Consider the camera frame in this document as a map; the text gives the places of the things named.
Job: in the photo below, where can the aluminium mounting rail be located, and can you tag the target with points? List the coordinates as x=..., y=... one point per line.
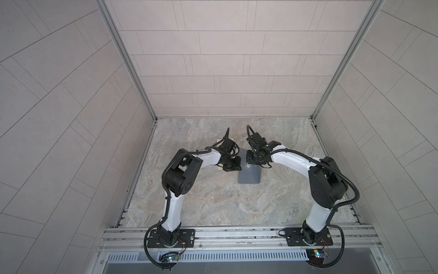
x=248, y=238

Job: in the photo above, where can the yellow paper envelope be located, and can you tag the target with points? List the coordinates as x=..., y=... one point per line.
x=227, y=147

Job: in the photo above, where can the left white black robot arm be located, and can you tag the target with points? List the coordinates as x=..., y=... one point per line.
x=178, y=179

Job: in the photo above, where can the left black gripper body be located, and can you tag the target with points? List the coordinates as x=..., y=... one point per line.
x=231, y=164

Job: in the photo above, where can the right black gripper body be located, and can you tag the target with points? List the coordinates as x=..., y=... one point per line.
x=254, y=157

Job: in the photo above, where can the left circuit board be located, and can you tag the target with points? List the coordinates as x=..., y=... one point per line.
x=170, y=257

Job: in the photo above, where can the grey envelope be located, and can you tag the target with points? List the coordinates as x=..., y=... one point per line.
x=249, y=174

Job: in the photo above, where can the circuit board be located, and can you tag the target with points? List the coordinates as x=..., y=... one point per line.
x=317, y=256
x=170, y=257

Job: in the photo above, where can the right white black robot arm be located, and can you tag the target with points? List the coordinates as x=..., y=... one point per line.
x=329, y=188

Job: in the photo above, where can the right circuit board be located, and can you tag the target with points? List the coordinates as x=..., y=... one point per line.
x=317, y=256

